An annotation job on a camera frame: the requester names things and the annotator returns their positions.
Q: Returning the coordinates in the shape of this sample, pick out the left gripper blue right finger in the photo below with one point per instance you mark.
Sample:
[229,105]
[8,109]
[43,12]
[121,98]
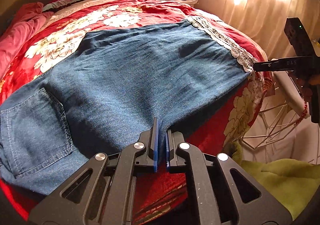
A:
[170,148]

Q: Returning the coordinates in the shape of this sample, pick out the patterned pillow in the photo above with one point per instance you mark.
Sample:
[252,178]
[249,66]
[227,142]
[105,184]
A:
[56,5]

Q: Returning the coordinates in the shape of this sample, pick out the cream curtain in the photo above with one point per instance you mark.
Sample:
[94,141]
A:
[264,21]

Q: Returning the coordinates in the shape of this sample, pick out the pink duvet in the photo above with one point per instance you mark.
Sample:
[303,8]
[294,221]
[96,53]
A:
[27,22]

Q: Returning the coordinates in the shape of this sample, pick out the red floral bed blanket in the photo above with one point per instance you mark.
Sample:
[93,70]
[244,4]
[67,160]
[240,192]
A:
[61,36]

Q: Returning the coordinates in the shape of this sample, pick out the blue denim pants lace trim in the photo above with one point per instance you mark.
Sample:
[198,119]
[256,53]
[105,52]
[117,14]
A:
[101,97]

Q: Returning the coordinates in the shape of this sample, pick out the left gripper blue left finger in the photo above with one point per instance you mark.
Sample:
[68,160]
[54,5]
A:
[153,146]

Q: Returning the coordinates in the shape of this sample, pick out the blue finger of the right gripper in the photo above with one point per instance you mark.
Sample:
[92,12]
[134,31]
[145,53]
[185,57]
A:
[274,65]

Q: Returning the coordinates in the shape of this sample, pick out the white wire basket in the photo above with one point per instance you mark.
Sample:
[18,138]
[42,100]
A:
[279,115]

